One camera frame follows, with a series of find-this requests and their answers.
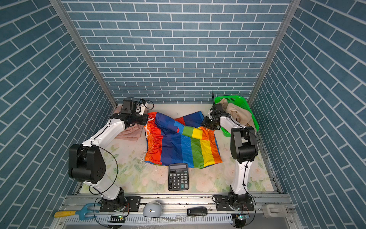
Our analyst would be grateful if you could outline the pink shorts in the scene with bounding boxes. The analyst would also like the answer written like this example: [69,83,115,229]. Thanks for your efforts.
[115,124,143,141]

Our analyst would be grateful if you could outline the green plastic basket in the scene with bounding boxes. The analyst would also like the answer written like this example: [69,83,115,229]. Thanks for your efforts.
[214,95,259,131]

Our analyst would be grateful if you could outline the rainbow striped shorts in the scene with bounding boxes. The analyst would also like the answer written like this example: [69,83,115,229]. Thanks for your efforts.
[144,111,223,169]

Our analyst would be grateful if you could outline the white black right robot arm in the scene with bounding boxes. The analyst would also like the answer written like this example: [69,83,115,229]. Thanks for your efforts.
[202,103,259,209]

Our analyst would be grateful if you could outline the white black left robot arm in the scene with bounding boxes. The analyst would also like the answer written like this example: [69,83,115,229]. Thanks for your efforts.
[69,99,154,212]

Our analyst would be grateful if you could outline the beige shorts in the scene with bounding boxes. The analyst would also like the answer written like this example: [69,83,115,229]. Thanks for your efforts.
[219,98,256,129]

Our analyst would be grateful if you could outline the black desk calculator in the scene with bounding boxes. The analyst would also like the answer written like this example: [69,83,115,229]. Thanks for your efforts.
[168,163,189,191]

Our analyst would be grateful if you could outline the black key fob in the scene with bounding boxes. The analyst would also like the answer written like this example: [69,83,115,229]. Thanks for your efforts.
[187,207,208,217]

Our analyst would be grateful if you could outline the grey tape measure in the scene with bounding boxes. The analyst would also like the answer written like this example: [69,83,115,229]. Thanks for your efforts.
[143,201,162,218]

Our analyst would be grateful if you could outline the right circuit board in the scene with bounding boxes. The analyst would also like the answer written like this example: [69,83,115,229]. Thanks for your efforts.
[231,213,249,229]

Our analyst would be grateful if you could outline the circuit board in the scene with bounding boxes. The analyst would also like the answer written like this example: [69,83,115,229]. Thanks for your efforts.
[231,213,249,229]
[107,216,126,229]

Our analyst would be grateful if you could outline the left circuit board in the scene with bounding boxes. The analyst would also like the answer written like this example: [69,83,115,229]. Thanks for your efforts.
[107,216,126,229]

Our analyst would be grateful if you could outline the blue yellow hand fork tool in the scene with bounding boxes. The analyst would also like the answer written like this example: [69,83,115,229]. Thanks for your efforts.
[54,203,100,220]

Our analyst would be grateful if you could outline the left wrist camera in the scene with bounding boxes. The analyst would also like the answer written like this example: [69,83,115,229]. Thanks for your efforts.
[138,102,147,116]

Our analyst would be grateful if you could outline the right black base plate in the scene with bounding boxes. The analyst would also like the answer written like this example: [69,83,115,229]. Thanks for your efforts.
[212,194,255,211]

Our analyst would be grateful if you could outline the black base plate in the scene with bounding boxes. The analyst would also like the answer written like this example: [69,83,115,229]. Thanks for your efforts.
[212,194,255,211]
[98,196,141,212]

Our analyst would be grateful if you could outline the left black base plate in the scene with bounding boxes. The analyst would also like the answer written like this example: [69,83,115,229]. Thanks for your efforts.
[98,196,141,212]

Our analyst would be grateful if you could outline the aluminium front rail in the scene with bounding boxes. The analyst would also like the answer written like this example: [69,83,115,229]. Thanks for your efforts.
[51,193,302,229]

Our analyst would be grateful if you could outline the grey plastic handle bracket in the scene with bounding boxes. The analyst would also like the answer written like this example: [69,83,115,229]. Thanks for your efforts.
[262,204,290,219]

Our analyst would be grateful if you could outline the aluminium corner post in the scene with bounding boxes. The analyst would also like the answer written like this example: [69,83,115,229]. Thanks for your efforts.
[50,0,118,107]

